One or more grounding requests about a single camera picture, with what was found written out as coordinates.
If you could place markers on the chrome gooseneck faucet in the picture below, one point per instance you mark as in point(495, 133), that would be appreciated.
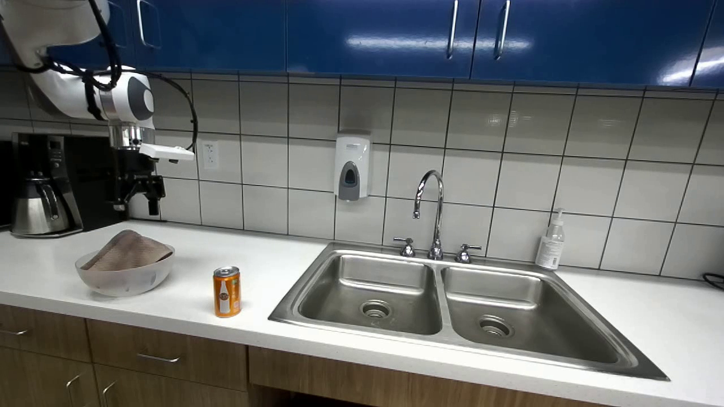
point(436, 218)

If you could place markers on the clear pump soap bottle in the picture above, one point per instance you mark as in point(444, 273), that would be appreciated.
point(551, 245)

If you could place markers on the orange soda can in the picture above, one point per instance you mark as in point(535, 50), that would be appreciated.
point(226, 292)

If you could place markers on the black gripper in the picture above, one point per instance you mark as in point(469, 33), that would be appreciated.
point(137, 172)

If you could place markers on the wooden drawer front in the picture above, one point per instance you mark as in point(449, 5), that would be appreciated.
point(46, 332)
point(166, 353)

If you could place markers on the white wall power outlet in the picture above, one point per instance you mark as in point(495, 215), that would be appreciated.
point(210, 159)

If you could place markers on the stainless steel double sink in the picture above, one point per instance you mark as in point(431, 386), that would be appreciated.
point(459, 308)

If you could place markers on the wooden sink front panel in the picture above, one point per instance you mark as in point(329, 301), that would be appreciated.
point(363, 382)

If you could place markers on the wooden base cabinet door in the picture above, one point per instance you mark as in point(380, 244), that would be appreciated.
point(173, 392)
point(37, 382)

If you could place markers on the steel coffee carafe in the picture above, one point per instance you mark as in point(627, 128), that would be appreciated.
point(37, 206)

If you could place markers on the brown waffle towel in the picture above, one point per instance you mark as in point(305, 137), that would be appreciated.
point(127, 250)

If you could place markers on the white wall soap dispenser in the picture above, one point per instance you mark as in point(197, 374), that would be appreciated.
point(351, 166)

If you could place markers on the translucent white plastic bowl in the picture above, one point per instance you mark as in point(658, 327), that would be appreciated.
point(124, 283)

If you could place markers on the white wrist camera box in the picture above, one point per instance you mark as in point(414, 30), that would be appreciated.
point(168, 153)

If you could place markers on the black coffee maker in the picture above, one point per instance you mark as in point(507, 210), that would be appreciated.
point(81, 181)

